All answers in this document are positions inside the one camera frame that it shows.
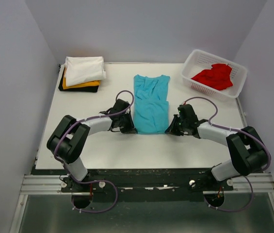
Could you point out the folded yellow t shirt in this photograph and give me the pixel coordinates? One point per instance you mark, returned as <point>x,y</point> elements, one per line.
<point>64,86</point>

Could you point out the white plastic basket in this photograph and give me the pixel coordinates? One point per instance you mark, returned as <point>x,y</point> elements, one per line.
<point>200,60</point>

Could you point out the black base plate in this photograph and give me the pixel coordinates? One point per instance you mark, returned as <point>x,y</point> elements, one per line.
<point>140,185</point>

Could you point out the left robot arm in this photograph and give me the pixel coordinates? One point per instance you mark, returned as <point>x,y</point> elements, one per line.
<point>68,139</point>

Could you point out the red t shirt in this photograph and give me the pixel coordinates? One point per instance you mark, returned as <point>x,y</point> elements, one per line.
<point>218,77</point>

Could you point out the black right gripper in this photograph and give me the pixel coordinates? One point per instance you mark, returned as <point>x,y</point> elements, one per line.
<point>172,130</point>

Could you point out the cyan t shirt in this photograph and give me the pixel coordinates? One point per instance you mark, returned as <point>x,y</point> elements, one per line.
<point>151,108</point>

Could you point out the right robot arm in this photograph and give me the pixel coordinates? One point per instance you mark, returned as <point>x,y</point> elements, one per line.
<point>247,152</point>

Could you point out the folded black t shirt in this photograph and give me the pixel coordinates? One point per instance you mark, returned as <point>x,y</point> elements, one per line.
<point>86,90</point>

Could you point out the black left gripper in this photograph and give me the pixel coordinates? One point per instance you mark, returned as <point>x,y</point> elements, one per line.
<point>130,128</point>

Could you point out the folded white t shirt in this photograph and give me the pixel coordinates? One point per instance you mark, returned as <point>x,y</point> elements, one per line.
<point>84,69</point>

